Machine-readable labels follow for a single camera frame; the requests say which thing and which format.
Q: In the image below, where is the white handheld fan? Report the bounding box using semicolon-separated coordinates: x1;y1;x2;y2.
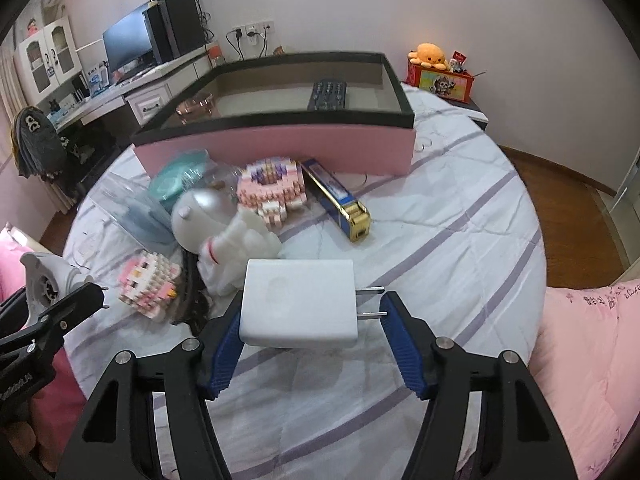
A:
21;252;93;327

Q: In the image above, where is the small pink block figure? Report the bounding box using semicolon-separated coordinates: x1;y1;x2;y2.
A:
118;252;182;322

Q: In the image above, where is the black hair comb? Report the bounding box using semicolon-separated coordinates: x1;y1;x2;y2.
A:
170;248;209;336

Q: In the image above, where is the white astronaut figurine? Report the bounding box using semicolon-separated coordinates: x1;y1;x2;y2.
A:
171;188;282;296

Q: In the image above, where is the teal oval case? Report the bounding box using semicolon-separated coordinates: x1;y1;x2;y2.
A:
148;150;210;212

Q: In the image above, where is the white power adapter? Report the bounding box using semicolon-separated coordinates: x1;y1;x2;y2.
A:
239;259;386;350

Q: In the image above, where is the blue and gold box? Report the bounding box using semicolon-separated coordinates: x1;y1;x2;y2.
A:
302;158;371;242

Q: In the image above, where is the clear box of masks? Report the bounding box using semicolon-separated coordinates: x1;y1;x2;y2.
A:
88;174;178;257

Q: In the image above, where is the pink blanket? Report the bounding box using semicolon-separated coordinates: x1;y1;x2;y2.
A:
1;226;87;478

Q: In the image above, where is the pink quilt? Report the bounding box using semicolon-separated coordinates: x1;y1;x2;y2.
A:
529;280;639;479

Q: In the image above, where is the striped white tablecloth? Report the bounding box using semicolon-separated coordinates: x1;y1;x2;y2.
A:
64;89;547;479

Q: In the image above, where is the black office chair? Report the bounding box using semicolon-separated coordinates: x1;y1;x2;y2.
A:
11;106;122;200

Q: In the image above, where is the white desk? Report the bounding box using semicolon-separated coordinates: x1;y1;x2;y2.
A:
54;48;213;131

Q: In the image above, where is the pink building block figure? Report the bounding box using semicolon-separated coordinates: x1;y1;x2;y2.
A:
236;157;307;228

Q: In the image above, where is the pink lidded jar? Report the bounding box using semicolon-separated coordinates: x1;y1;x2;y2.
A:
176;92;219;125

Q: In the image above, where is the white glass door cabinet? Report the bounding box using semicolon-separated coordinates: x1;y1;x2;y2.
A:
15;16;82;105

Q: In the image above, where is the pink box with black rim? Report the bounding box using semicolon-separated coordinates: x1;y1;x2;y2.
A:
131;51;416;176

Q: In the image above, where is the black computer monitor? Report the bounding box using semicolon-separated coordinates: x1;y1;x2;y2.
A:
102;3;154;72

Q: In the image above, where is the orange cap water bottle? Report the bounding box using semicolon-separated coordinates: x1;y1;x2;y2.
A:
206;41;226;67

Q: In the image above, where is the black computer tower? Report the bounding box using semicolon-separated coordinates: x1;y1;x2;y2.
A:
142;0;205;65

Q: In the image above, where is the black remote control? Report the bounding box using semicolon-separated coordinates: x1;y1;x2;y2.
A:
307;79;347;112

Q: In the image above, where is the red toy box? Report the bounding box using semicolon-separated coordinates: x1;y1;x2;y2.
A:
406;63;474;103

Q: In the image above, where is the orange octopus plush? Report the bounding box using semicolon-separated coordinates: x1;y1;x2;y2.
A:
408;42;449;70

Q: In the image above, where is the wall power outlet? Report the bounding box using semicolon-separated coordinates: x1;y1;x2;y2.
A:
231;20;274;38

